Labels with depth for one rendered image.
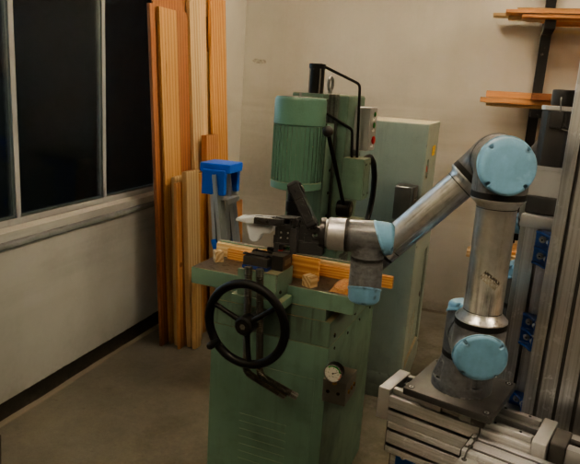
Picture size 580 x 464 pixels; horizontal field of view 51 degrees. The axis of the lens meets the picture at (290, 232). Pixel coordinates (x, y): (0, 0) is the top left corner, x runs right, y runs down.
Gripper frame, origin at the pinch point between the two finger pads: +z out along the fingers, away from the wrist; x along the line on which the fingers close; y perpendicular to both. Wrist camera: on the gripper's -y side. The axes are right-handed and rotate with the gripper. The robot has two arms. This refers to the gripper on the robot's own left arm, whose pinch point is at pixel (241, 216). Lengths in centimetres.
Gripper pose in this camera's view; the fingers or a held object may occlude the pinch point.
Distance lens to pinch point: 140.9
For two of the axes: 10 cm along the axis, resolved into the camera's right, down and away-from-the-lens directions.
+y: -0.7, 9.9, 1.2
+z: -9.9, -0.9, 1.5
